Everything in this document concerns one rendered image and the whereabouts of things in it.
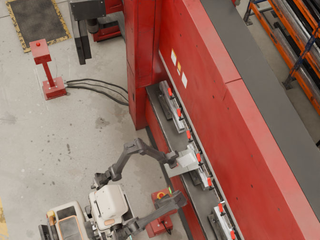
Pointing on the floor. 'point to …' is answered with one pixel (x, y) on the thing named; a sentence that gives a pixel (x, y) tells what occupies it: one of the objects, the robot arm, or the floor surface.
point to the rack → (294, 40)
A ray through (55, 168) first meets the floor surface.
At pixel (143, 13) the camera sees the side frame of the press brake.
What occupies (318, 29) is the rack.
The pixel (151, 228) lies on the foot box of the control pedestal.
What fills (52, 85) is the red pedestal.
